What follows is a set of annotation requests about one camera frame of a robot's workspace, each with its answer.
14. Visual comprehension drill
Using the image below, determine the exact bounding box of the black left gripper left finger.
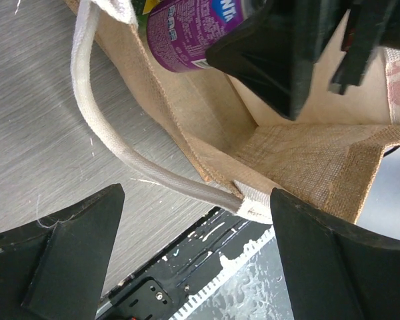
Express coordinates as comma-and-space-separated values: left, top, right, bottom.
0, 184, 125, 319

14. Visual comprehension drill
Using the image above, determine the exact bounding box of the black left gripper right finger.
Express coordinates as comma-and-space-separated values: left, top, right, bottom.
270, 189, 400, 319

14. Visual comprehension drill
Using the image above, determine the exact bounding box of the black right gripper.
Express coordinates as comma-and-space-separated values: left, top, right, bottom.
206, 1, 400, 121

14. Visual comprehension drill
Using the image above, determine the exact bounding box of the purple Fanta can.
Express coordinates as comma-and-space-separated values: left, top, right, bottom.
146, 0, 263, 73

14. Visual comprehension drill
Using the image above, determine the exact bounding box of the tan canvas tote bag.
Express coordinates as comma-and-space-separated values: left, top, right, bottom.
68, 1, 400, 224

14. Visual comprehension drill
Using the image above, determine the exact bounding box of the green Perrier glass bottle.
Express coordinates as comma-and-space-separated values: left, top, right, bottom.
131, 0, 161, 29

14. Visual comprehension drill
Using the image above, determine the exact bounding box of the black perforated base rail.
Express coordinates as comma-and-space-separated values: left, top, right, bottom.
96, 207, 273, 319

